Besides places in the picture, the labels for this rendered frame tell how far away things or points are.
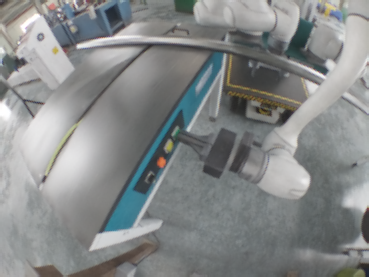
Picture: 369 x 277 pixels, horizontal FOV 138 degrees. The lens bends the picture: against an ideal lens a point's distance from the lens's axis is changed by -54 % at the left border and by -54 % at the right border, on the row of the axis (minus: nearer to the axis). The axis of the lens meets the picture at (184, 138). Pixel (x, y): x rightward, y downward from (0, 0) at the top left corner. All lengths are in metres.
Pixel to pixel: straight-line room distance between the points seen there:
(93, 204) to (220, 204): 0.82
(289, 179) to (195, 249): 0.79
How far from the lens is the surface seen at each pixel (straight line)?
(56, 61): 2.46
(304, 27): 1.13
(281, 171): 0.40
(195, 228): 1.03
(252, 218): 1.08
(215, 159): 0.37
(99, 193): 0.35
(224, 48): 0.56
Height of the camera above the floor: 1.02
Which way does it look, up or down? 63 degrees down
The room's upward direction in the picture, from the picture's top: 10 degrees counter-clockwise
